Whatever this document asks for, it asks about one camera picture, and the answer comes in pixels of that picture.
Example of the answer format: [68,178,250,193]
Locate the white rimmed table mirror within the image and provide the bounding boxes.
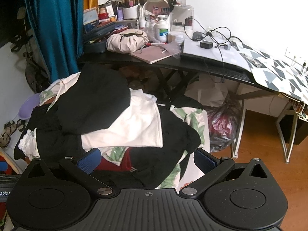
[143,0,171,20]

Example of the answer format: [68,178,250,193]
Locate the dark makeup case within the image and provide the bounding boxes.
[83,25,118,53]

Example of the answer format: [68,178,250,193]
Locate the white brush holder cup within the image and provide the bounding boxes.
[123,3,140,20]

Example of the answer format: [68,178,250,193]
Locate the dark window pane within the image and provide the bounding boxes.
[0,0,27,49]

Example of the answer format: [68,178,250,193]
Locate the white wire basket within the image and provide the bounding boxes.
[291,99,308,122]

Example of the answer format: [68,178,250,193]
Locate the black storage box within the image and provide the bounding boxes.
[277,112,308,146]

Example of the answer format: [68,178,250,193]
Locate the black sweater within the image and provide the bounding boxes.
[56,63,131,135]

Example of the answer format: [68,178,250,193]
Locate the dark red plastic bag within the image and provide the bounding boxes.
[206,94,242,152]

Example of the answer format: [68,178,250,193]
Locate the black garment with white lace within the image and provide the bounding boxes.
[13,103,85,160]

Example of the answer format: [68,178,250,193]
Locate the white wall socket panel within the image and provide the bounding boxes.
[285,47,308,74]

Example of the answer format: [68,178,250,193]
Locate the black desk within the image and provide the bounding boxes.
[78,46,280,101]

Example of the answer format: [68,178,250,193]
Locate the geometric patterned tablecloth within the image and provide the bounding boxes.
[231,41,308,104]

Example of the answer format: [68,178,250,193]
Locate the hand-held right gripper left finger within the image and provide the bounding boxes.
[24,148,114,198]

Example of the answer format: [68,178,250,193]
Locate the white pump lotion bottle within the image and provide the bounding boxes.
[154,15,169,43]

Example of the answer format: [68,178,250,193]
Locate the clear plastic wrap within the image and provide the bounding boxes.
[166,41,182,59]

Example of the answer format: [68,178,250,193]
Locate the dark trolley bag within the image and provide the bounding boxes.
[10,6,51,94]

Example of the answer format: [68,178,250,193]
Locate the blue cardboard box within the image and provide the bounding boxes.
[83,7,99,32]

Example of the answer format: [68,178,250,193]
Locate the dark cloth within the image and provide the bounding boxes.
[131,108,201,188]

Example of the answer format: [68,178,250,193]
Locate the purple plastic basin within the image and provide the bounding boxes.
[19,93,42,121]

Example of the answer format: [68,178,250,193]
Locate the clear acrylic organizer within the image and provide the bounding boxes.
[171,4,195,33]

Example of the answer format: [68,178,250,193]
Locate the beige drawstring bag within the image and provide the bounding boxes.
[106,28,150,53]

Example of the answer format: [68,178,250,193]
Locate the grey remote control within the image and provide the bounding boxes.
[242,52,263,68]

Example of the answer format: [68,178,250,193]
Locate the black cable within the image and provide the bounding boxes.
[184,17,243,51]

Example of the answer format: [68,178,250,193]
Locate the white plastic bag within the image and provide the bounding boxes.
[184,73,239,106]

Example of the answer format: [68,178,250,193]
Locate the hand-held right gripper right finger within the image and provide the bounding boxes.
[179,148,272,198]

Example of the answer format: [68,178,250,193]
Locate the silver laptop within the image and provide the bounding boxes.
[180,38,252,72]

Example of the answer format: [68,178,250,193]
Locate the red garment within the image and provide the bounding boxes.
[93,148,140,172]

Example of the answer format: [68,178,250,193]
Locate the white metal table legs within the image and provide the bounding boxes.
[230,94,306,164]

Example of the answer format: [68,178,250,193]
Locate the pink notebook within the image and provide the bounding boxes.
[129,46,174,64]

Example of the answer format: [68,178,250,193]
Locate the row of cosmetic tubes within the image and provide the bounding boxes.
[97,1,124,22]

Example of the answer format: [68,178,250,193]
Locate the teal curtain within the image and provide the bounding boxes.
[23,0,85,82]

